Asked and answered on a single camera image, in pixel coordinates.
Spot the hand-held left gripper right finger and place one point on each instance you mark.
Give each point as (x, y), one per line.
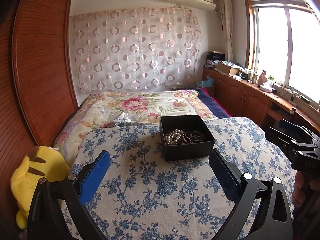
(223, 177)

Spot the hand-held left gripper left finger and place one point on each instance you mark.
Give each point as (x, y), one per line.
(96, 177)

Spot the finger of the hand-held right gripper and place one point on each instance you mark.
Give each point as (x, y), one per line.
(300, 155)
(290, 125)

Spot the black jewelry box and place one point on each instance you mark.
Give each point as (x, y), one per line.
(185, 152)

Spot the person's right hand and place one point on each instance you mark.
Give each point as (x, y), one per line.
(300, 190)

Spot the tissue box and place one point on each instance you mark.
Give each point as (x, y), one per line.
(265, 88)

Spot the wooden cabinet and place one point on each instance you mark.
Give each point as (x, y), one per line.
(240, 97)

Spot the yellow plush toy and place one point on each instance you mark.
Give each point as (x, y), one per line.
(40, 165)

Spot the blue floral white pillow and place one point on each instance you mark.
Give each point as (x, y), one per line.
(155, 180)

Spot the small jars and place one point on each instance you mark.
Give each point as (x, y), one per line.
(252, 76)

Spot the navy blue blanket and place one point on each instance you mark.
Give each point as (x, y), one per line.
(212, 102)

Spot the pink floral quilt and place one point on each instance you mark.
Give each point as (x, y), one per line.
(130, 107)

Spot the cardboard box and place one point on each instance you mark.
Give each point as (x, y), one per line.
(227, 68)

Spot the blue plastic bag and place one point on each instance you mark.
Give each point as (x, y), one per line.
(206, 82)

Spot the pile of dark clothes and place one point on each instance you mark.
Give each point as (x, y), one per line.
(213, 58)

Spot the beige window curtain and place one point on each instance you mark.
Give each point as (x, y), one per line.
(226, 25)

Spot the circle patterned wall curtain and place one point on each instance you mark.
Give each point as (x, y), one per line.
(130, 50)

